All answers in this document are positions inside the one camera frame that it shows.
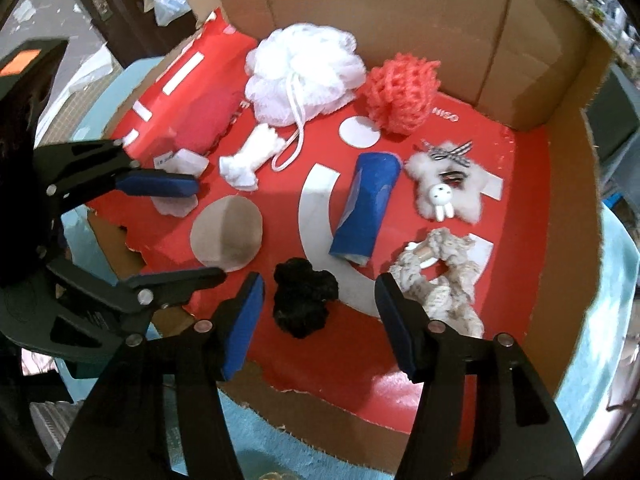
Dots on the beige round pad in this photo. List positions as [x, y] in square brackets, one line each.
[225, 235]

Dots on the cardboard box with red lining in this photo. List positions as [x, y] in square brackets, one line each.
[525, 210]

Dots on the black scrunchie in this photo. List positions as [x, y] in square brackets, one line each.
[302, 300]

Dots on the red-orange mesh scrubber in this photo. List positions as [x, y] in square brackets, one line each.
[400, 95]

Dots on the white cotton roll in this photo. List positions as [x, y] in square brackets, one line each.
[250, 160]

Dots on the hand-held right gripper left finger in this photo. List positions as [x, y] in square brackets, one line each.
[245, 320]

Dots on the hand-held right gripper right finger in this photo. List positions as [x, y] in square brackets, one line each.
[395, 325]

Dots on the dark wooden door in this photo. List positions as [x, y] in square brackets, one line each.
[120, 30]

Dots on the white plush bunny clip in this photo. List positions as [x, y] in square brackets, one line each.
[430, 170]

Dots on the blue tissue pack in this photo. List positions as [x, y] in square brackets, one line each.
[367, 205]

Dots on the white paper sheet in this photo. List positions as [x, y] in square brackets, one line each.
[90, 70]

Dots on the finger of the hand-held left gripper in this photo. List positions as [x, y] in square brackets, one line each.
[160, 183]
[175, 280]

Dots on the red heart sponge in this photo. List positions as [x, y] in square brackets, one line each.
[205, 120]

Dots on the white tissue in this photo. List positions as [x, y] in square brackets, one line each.
[172, 206]

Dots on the white mesh bath pouf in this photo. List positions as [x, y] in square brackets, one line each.
[300, 70]

